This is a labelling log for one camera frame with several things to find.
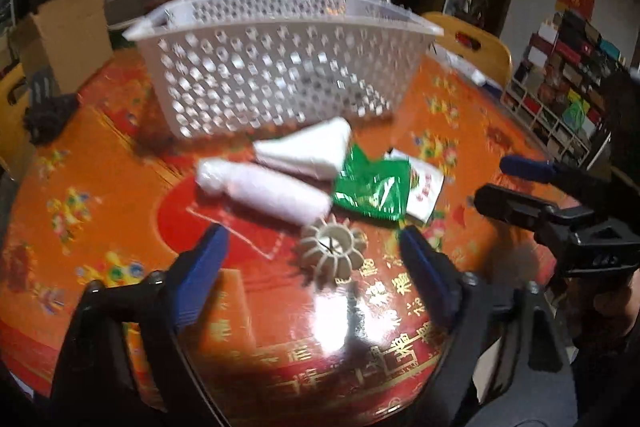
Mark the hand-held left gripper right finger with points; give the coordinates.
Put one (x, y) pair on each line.
(425, 267)

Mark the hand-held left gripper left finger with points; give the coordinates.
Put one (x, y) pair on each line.
(200, 277)

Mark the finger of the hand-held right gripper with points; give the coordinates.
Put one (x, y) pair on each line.
(525, 166)
(515, 204)

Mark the white snack packet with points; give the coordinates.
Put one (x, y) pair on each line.
(425, 192)

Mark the green foil packet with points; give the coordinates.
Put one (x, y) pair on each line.
(375, 192)

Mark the beige ridged plastic cap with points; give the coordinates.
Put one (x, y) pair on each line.
(332, 249)

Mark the white towel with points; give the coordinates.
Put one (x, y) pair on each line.
(265, 192)

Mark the white triangular packet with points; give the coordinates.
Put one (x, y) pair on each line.
(310, 152)

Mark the white perforated plastic basket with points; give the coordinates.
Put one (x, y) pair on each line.
(280, 62)

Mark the person's right hand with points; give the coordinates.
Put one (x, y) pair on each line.
(600, 307)

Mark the shelf of boxes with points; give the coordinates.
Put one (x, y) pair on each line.
(565, 82)

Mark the wooden chair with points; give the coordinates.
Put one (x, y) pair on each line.
(480, 52)
(12, 117)

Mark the open cardboard box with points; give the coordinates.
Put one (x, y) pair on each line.
(65, 42)

